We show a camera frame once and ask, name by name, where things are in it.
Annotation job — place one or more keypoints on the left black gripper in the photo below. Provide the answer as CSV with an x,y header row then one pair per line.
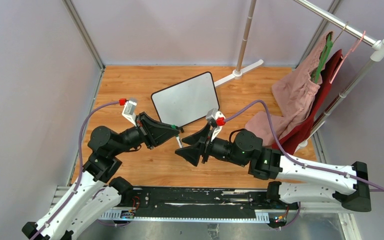
x,y
154,132

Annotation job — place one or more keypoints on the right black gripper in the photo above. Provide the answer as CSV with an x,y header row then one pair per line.
x,y
201,141

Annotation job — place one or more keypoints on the small whiteboard black frame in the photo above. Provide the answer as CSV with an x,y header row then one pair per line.
x,y
187,101

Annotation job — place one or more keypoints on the whiteboard marker white body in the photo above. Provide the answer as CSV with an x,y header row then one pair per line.
x,y
179,141

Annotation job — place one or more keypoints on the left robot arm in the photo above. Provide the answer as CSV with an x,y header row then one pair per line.
x,y
96,165

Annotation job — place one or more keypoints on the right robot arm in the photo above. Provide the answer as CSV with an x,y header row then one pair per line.
x,y
292,179

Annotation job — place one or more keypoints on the dark red garment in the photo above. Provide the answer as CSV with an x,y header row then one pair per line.
x,y
296,95

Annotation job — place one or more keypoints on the pink garment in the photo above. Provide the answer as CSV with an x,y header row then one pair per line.
x,y
308,65

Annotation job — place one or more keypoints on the green clothes hanger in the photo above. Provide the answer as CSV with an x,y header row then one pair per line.
x,y
323,57

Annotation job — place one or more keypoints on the pink clothes hanger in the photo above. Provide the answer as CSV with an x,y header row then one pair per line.
x,y
351,50

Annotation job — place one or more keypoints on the metal clothes rack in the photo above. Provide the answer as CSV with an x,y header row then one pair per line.
x,y
327,17

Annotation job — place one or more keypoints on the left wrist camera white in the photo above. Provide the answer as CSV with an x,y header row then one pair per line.
x,y
129,106

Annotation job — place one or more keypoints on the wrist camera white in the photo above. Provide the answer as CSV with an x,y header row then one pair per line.
x,y
129,106
216,120

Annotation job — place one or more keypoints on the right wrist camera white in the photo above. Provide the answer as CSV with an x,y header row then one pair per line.
x,y
216,120

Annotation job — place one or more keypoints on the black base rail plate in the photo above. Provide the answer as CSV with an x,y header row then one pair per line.
x,y
186,204

